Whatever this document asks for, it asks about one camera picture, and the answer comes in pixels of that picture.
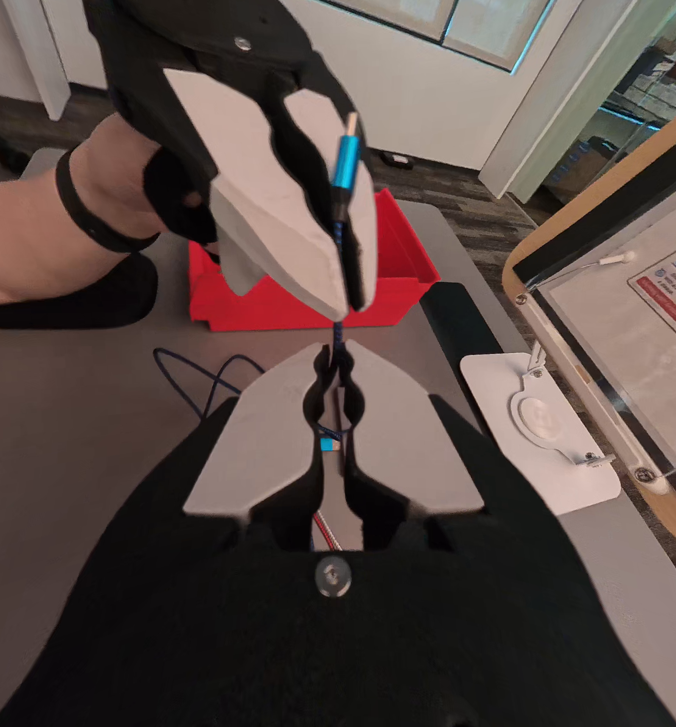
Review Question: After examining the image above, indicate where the white thin cord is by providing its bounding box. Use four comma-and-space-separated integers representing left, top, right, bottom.
525, 250, 637, 292

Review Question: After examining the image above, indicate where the wood-edged display board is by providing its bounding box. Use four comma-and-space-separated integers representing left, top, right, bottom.
501, 105, 676, 552

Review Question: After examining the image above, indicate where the blue braided usb-c cable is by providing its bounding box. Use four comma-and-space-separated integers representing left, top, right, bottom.
153, 112, 364, 455

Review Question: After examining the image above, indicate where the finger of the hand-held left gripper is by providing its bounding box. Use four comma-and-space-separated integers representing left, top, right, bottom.
163, 68, 350, 320
280, 88, 378, 312

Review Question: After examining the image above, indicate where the red braided cable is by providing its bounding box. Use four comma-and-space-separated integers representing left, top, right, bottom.
313, 510, 344, 552

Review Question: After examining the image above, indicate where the window pane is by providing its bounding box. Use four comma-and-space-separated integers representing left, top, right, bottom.
315, 0, 554, 75

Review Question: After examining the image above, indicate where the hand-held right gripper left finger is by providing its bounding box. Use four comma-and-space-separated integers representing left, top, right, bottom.
183, 342, 324, 526

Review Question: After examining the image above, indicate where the person's left forearm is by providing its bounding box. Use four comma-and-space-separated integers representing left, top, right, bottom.
0, 149, 140, 307

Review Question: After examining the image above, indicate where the person's left hand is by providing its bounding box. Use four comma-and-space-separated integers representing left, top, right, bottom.
68, 115, 162, 240

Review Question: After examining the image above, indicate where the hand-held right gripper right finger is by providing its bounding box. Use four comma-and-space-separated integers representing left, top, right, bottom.
342, 339, 485, 516

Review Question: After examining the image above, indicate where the white mounting plate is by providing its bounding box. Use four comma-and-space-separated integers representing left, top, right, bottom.
460, 341, 623, 516

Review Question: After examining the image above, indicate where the red plastic bin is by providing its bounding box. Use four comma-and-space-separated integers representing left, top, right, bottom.
188, 189, 441, 333

